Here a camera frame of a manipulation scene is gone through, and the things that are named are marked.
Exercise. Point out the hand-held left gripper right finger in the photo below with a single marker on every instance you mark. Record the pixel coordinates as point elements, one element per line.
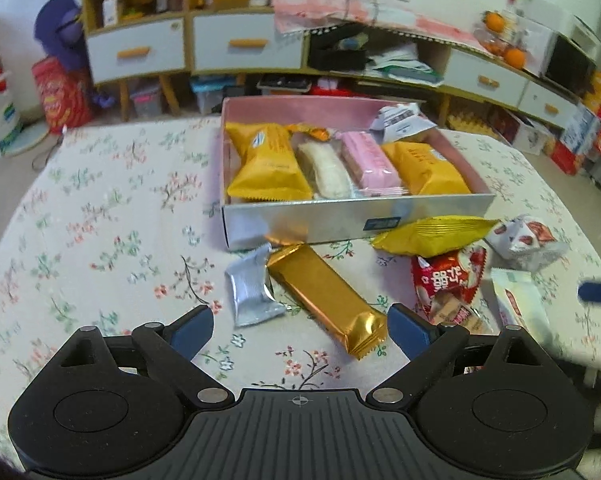
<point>408,332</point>

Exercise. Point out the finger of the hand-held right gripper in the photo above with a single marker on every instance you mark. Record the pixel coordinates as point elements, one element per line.
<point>600,292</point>

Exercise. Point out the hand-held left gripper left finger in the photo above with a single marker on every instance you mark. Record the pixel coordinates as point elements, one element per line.
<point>193,332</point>

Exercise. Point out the red snack packet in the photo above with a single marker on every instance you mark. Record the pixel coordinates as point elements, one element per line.
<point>455,317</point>
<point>445,275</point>

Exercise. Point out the silver foil snack packet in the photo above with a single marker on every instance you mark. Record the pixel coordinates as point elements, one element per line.
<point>250,290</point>

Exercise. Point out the white nut snack packet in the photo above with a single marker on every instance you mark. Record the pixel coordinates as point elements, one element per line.
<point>400,122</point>
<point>520,300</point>
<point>525,245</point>

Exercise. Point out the gold foil bar packet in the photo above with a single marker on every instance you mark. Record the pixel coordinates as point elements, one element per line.
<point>320,295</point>

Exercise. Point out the yellow biscuit packet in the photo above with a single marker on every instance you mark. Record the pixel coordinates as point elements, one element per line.
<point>430,237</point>

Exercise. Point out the pink and silver cardboard box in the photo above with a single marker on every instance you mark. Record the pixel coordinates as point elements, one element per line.
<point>330,225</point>

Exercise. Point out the yellow cake packet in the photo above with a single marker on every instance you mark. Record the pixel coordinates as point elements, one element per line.
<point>425,167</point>

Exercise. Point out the pink wafer packet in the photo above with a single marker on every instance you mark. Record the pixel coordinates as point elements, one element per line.
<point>368,162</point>

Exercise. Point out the white rice cracker packet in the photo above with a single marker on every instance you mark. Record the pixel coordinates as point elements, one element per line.
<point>323,170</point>

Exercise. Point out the large yellow snack packet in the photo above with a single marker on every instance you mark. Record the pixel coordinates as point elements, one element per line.
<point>268,165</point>

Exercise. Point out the small orange snack packet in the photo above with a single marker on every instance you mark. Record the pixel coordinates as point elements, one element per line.
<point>319,134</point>

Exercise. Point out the red carton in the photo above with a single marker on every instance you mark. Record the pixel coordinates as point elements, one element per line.
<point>568,160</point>

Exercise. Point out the floral tablecloth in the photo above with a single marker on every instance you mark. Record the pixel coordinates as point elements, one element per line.
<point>105,210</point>

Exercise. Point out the blue and white carton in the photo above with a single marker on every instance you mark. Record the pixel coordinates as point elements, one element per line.
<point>580,127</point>

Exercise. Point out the printed white carton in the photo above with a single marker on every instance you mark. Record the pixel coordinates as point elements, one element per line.
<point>530,137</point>

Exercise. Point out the yellow egg tray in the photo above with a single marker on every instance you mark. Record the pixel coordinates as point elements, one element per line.
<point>473,125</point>

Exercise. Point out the low wooden cabinet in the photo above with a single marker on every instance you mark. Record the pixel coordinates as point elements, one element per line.
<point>444,110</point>

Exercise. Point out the black and white microwave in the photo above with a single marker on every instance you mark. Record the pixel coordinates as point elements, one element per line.
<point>568,67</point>

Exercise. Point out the clear storage bin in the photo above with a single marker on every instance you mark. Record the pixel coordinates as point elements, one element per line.
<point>146,102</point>

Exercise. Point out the blue lid storage bin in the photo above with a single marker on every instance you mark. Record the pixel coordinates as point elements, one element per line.
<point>213,95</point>

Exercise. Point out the orange fruit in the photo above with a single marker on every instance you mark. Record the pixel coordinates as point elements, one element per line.
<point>514,57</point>
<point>494,21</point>

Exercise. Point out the red box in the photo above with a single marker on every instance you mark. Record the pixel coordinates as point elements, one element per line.
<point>333,85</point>

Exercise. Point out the black keyboard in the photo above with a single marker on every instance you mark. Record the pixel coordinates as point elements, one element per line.
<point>283,85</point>

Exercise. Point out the pile of folded papers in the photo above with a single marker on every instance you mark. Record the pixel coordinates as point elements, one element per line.
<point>400,67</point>

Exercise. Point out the white appliance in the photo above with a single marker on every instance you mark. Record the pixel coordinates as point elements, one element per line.
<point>575,27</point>

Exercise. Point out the bag of small oranges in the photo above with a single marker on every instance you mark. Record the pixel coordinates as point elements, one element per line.
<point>491,44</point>

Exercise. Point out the red gift bag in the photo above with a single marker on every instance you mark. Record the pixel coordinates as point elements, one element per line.
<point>60,95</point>

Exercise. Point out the white shopping bag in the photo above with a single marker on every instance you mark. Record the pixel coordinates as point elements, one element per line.
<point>0,125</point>

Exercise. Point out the small white box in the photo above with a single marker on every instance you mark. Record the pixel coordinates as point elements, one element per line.
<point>112,10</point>

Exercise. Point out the pink fringed cloth runner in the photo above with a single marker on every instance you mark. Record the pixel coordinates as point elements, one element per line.
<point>320,7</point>

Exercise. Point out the purple plush toy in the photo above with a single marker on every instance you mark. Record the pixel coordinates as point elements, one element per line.
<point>55,25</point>

